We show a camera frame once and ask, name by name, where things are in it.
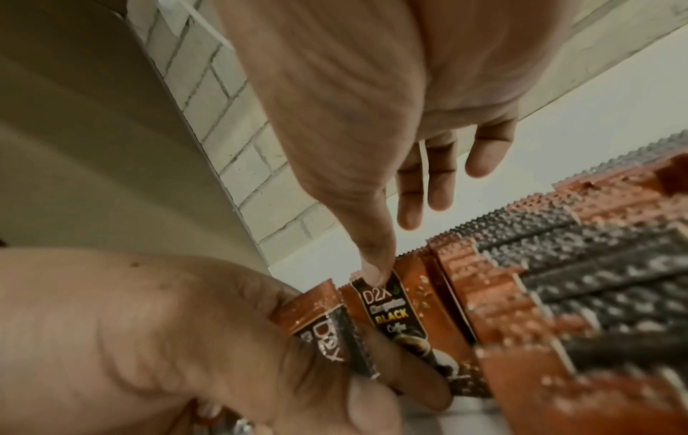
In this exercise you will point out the person's right hand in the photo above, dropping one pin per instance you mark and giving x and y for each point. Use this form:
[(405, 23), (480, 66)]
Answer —
[(387, 76)]

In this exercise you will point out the person's left hand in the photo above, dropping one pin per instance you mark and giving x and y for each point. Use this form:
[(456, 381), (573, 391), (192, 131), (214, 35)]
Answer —
[(134, 340)]

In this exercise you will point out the orange black coffee sachet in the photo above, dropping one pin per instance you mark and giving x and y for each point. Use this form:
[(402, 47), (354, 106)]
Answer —
[(322, 323)]

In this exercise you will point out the black label coffee sachet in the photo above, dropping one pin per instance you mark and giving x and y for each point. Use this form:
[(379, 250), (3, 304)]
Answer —
[(408, 327)]

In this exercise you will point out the silver red foil packet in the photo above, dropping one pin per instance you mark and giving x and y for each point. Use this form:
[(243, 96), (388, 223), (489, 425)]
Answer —
[(223, 420)]

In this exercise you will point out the beige curtain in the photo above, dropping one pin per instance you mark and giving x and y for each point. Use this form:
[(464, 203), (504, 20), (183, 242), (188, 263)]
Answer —
[(97, 140)]

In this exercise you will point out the row of orange coffee packets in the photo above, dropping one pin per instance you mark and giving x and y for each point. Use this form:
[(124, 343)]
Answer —
[(580, 272)]

